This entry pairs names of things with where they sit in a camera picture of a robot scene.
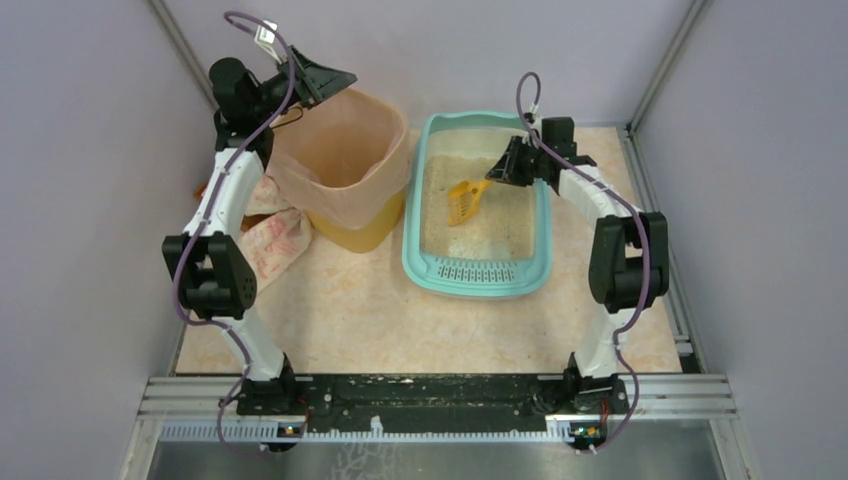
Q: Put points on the aluminium frame rail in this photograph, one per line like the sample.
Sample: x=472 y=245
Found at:
x=189 y=409

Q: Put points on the yellow litter scoop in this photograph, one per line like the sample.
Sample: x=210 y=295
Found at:
x=463 y=200

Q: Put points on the pink patterned cloth bag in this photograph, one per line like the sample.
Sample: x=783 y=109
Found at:
x=276 y=242

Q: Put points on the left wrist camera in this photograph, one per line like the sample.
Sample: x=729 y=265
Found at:
x=265 y=38

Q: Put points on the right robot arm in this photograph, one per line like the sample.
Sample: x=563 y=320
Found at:
x=628 y=264

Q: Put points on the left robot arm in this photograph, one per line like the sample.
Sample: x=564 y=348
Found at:
x=212 y=281

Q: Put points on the brown wooden tray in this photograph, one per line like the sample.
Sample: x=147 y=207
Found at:
x=247 y=222

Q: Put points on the cat litter sand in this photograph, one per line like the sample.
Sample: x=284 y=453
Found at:
x=502 y=229

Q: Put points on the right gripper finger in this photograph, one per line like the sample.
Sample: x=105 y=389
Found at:
x=502 y=171
x=515 y=150

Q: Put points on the orange plastic bin liner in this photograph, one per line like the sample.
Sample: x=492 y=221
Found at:
x=344 y=159

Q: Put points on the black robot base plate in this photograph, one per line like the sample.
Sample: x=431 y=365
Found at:
x=432 y=403

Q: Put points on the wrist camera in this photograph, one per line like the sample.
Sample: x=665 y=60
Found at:
x=265 y=38
x=533 y=125

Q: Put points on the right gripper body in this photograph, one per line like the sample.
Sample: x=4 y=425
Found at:
x=524 y=158

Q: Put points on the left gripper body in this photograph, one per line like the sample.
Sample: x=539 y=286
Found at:
x=301 y=76

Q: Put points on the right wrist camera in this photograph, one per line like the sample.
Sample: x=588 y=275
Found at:
x=533 y=125

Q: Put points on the teal litter box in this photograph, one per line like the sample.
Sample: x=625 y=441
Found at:
x=474 y=134

